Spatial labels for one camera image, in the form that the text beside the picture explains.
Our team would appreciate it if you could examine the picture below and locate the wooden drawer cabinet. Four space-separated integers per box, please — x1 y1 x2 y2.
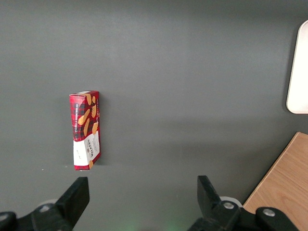
242 131 308 231

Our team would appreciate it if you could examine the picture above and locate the beige plastic tray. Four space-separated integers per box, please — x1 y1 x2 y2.
285 19 308 115

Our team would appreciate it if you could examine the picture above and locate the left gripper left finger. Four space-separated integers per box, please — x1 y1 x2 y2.
0 177 90 231

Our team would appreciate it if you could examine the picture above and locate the red shortbread cookie box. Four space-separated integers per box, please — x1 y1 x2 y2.
69 90 102 172

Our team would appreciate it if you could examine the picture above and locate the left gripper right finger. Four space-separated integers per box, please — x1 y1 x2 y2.
187 175 298 231

